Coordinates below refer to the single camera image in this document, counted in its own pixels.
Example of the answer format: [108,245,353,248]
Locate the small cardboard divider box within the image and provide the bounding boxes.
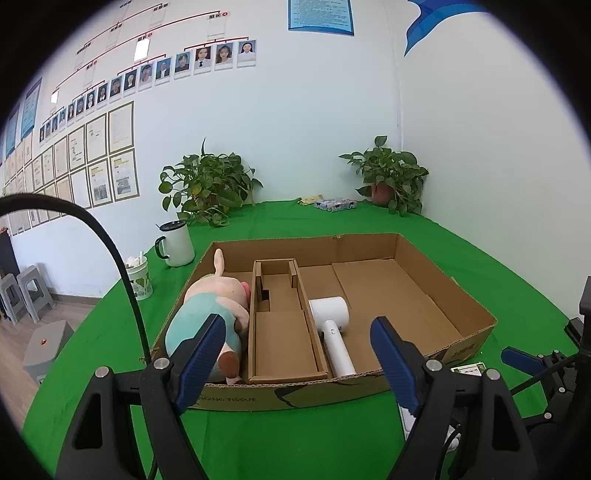
[248,258,329,385]

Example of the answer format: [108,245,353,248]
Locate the tissue packet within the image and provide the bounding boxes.
[314,198,358,214]

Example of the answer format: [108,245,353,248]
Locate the row of portrait photos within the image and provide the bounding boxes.
[39,39,258,144]

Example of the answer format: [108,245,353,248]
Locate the wall of framed certificates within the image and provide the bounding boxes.
[0,100,140,236]

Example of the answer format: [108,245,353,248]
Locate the thick black cable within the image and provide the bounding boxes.
[0,193,160,480]

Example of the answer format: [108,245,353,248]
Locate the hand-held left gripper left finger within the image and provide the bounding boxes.
[55,313,227,480]

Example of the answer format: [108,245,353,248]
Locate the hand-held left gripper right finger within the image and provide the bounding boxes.
[369,316,539,480]

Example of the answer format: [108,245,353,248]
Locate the white mug with black handle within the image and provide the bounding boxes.
[154,220,195,267]

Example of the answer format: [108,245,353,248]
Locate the green patterned paper cup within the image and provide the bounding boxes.
[124,251,154,301]

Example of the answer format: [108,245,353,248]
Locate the white hair dryer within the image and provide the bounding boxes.
[308,296,357,377]

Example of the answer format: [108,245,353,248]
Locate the grey stool with orange dot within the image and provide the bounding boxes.
[23,318,75,385]

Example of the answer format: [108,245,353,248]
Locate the white folding phone stand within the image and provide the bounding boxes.
[399,406,460,455]

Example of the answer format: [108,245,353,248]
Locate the large cardboard box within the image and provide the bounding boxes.
[141,233,498,412]

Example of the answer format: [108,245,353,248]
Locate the blue wall decal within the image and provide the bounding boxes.
[404,0,490,58]

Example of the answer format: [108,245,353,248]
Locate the black cabinet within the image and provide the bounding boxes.
[0,228,20,278]

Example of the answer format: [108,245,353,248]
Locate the pink pig plush toy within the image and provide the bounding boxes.
[165,248,252,386]

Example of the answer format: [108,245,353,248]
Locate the grey plastic stool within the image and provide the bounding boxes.
[0,272,26,326]
[16,264,57,324]

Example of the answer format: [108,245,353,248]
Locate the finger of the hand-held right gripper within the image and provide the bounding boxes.
[502,347,552,384]

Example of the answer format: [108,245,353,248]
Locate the bushy potted plant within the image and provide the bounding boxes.
[158,137,264,228]

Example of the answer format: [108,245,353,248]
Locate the potted plant in brown pot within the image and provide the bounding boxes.
[338,135,430,217]

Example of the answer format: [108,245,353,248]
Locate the blue wall poster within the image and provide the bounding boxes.
[21,78,43,139]
[287,0,356,37]
[4,105,22,155]

